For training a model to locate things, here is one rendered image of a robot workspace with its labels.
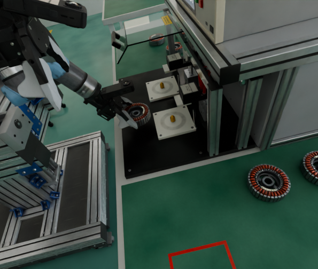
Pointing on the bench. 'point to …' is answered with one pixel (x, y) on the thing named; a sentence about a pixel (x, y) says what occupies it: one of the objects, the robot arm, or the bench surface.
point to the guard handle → (115, 40)
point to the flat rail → (194, 60)
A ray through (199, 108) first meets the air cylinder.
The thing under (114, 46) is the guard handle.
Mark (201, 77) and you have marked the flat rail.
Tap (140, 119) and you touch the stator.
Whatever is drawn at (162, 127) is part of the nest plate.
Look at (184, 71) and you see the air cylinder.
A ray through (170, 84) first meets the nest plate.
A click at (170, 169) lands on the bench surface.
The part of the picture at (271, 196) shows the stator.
